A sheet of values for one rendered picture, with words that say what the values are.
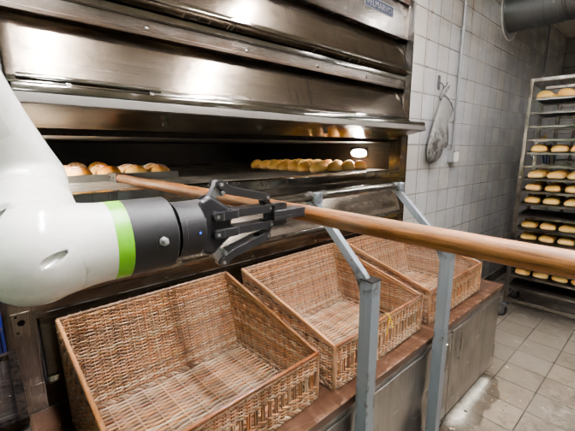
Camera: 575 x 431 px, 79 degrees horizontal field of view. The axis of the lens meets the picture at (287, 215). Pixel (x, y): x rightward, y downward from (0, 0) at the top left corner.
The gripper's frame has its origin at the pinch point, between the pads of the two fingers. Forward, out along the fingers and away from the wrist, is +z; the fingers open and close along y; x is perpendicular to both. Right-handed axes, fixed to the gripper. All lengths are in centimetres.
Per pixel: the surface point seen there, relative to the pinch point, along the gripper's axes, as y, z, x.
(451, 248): 1.5, 4.7, 26.1
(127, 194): 3, -5, -67
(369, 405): 63, 38, -7
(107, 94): -24, -12, -53
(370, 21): -72, 116, -69
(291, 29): -56, 61, -66
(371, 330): 39, 38, -7
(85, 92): -24, -17, -53
